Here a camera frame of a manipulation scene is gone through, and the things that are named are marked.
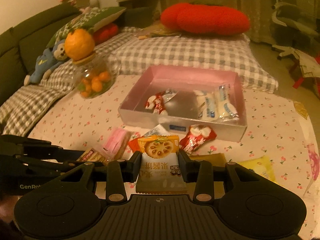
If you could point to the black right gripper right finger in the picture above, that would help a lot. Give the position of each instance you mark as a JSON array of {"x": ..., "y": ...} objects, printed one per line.
[{"x": 198, "y": 172}]

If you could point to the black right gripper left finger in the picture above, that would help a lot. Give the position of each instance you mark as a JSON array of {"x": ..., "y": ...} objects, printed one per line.
[{"x": 119, "y": 172}]

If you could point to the pink wafer packet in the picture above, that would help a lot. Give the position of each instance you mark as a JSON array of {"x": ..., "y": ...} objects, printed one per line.
[{"x": 116, "y": 143}]

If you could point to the red white snack packet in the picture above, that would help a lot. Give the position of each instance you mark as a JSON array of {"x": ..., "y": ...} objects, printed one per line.
[
  {"x": 197, "y": 135},
  {"x": 156, "y": 103}
]

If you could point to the orange lemon biscuit packet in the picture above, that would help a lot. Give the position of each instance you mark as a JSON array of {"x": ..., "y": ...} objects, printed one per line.
[{"x": 159, "y": 168}]

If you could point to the yellow biscuit packet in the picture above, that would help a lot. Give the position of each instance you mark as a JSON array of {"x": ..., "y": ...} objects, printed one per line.
[{"x": 260, "y": 166}]

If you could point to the white blue snack bar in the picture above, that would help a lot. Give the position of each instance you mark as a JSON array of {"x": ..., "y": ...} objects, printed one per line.
[
  {"x": 206, "y": 105},
  {"x": 227, "y": 111}
]

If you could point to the brown gold snack packet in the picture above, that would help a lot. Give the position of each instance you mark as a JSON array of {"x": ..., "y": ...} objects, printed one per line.
[{"x": 217, "y": 159}]

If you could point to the white yellow snack packet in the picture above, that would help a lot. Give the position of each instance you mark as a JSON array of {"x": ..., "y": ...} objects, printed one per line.
[{"x": 93, "y": 156}]

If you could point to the silver pink snack box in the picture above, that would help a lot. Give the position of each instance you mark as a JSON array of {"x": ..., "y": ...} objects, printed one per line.
[{"x": 182, "y": 108}]

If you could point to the silver wrapped chocolate candy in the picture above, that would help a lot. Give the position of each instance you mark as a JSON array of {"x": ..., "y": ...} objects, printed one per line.
[{"x": 168, "y": 94}]

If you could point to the cherry print tablecloth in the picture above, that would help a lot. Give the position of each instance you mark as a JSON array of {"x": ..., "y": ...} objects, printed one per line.
[{"x": 275, "y": 129}]

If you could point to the glass jar with kumquats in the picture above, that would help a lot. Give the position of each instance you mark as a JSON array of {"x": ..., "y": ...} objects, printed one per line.
[{"x": 93, "y": 76}]

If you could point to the blue monkey plush toy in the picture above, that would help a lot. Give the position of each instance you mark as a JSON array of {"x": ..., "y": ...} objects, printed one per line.
[{"x": 47, "y": 63}]

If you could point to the grey checkered blanket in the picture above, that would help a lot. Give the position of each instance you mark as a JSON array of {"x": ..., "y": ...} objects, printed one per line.
[{"x": 127, "y": 55}]

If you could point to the large orange fruit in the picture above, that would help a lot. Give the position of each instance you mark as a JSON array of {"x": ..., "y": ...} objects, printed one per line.
[{"x": 79, "y": 44}]

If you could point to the red plastic chair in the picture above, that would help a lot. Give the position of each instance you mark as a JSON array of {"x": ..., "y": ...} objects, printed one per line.
[{"x": 301, "y": 78}]

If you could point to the small red knitted cushion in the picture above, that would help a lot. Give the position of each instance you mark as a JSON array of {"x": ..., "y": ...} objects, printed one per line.
[{"x": 105, "y": 33}]

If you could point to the yellow plastic wrapper on blanket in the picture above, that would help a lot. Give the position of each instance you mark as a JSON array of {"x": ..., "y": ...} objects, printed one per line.
[{"x": 156, "y": 30}]

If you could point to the newspaper on chair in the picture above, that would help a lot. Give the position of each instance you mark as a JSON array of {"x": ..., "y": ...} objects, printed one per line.
[{"x": 308, "y": 65}]

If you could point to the red tomato cushion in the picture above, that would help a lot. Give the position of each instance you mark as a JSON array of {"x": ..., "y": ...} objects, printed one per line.
[{"x": 205, "y": 19}]

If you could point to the green snowflake pillow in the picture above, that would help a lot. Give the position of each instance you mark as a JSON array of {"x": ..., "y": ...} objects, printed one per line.
[{"x": 92, "y": 20}]

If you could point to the white office chair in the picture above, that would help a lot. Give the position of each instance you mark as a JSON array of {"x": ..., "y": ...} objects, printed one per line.
[{"x": 287, "y": 14}]

